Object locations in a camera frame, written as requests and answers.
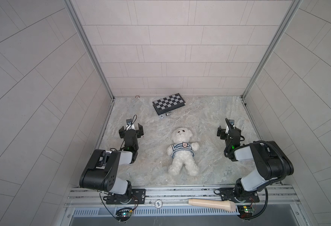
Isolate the white teddy bear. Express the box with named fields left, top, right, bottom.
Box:
left=167, top=127, right=200, bottom=176

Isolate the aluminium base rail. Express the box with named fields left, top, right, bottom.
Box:
left=63, top=183, right=300, bottom=209

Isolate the left circuit board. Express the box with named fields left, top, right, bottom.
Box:
left=115, top=207, right=134, bottom=222

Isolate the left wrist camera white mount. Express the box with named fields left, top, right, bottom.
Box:
left=125, top=119, right=135, bottom=131

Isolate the beige wooden handle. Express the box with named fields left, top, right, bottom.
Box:
left=188, top=199, right=236, bottom=212

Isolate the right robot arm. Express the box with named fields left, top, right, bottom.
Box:
left=217, top=125, right=294, bottom=203

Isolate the blue white striped sweater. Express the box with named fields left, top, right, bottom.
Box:
left=171, top=142, right=195, bottom=158

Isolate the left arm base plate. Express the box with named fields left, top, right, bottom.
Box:
left=103, top=189, right=146, bottom=205

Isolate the right circuit board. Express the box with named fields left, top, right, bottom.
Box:
left=237, top=205, right=255, bottom=219

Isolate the round white sticker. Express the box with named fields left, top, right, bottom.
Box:
left=155, top=200, right=163, bottom=209

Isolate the black white chessboard box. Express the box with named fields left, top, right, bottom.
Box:
left=152, top=93, right=186, bottom=115

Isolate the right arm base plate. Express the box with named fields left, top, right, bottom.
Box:
left=214, top=187, right=260, bottom=203

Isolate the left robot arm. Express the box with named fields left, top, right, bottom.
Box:
left=79, top=124, right=144, bottom=204

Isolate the circuit board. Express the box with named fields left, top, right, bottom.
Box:
left=115, top=207, right=134, bottom=222
left=237, top=205, right=255, bottom=219

